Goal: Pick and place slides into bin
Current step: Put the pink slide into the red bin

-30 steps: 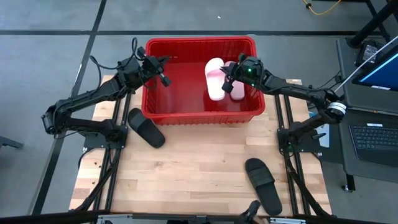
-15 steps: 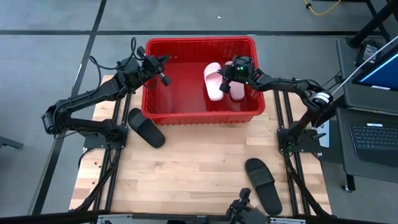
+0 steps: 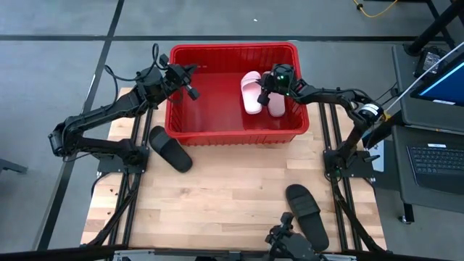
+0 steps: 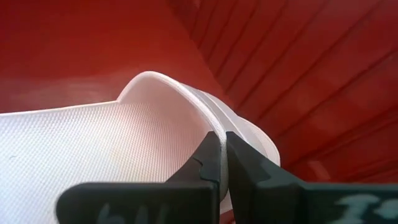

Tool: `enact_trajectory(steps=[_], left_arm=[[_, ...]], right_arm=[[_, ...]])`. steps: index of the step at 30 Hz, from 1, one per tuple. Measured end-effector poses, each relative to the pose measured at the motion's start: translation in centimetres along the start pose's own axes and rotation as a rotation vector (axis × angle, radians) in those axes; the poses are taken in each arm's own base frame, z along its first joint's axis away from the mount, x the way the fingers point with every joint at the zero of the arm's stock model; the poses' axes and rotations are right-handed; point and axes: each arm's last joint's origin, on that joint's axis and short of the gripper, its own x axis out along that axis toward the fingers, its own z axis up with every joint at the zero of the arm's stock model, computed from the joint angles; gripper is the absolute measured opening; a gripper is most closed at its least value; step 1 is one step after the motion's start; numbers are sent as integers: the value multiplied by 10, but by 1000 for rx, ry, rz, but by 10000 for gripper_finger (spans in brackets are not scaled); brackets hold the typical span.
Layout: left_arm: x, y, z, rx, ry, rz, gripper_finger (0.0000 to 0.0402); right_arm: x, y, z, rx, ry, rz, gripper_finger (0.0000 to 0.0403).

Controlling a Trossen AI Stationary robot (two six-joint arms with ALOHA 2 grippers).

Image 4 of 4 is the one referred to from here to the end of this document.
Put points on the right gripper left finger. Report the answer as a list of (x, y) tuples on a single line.
[(155, 202)]

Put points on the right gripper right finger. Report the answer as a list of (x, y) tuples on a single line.
[(295, 205)]

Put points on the white slide sandal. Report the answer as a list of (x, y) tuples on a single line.
[(93, 140)]

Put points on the red plastic bin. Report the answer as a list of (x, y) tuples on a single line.
[(280, 62)]

